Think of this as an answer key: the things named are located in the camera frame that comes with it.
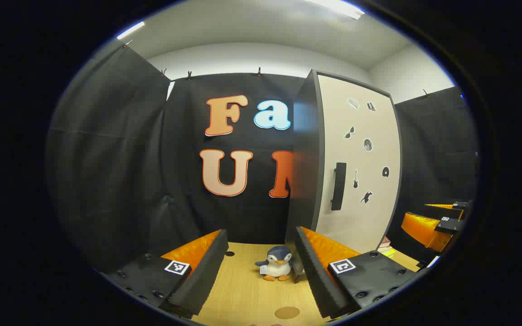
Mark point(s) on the black backdrop cloth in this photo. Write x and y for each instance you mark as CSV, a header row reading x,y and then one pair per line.
x,y
107,158

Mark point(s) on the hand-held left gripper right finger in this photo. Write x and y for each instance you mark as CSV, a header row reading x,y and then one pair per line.
x,y
313,276

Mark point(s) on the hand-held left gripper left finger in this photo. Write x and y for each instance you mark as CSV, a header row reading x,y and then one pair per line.
x,y
204,267

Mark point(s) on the ceiling light strip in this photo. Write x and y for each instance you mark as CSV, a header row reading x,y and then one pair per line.
x,y
130,30
338,7

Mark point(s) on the penguin plush toy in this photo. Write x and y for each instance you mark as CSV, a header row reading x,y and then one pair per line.
x,y
277,265

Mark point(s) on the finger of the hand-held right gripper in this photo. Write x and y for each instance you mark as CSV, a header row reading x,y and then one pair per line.
x,y
444,212
424,228

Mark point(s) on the yellow paper sheet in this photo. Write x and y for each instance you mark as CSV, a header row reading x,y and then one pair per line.
x,y
390,253

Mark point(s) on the grey cabinet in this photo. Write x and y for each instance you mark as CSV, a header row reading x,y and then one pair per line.
x,y
306,181

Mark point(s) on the round brown coaster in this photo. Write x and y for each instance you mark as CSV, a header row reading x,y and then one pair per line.
x,y
287,312

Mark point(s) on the white cabinet door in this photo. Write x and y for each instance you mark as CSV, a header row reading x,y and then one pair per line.
x,y
365,217

